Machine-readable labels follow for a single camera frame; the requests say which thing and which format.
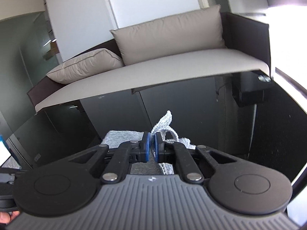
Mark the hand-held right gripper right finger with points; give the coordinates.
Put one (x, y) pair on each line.
(157, 148)

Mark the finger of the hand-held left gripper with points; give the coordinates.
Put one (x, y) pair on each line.
(9, 172)

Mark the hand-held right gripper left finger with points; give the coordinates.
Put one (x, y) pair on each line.
(146, 148)

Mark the grey fluffy towel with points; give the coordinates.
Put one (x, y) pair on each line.
(168, 121)

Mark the person's left hand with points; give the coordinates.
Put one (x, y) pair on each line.
(7, 216)

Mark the white blue-edged object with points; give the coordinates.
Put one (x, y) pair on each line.
(4, 154)

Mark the dark brown sofa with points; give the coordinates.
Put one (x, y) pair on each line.
(168, 67)

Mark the small beige cushion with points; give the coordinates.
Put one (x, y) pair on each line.
(88, 66)

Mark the large beige cushion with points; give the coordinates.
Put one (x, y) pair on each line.
(168, 36)

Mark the round metal disc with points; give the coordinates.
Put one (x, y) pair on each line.
(263, 78)

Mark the bright window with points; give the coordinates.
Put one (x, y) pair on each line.
(287, 40)

